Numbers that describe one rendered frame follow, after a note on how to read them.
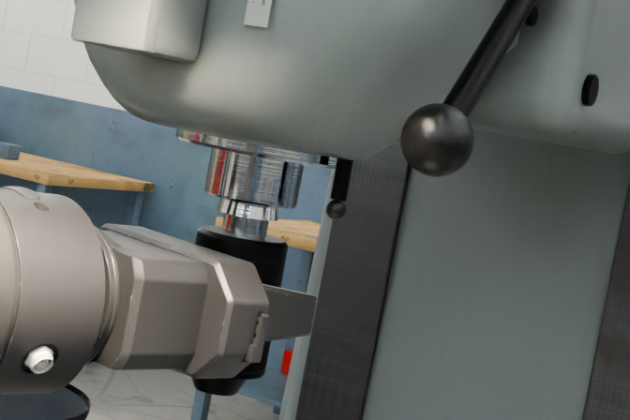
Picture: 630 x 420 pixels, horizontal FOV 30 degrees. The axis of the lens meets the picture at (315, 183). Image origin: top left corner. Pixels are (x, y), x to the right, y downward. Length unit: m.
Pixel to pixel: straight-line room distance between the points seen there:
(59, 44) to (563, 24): 5.83
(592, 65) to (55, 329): 0.33
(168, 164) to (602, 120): 5.22
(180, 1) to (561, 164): 0.48
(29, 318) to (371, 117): 0.18
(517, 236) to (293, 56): 0.46
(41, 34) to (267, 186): 5.95
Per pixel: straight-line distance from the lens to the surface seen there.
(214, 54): 0.51
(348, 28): 0.50
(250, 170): 0.57
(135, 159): 5.99
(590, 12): 0.65
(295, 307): 0.59
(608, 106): 0.71
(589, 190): 0.91
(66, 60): 6.37
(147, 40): 0.48
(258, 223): 0.59
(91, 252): 0.50
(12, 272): 0.48
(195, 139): 0.57
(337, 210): 0.57
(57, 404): 2.81
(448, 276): 0.95
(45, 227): 0.50
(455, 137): 0.47
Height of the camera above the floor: 1.33
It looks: 3 degrees down
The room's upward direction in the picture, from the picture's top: 11 degrees clockwise
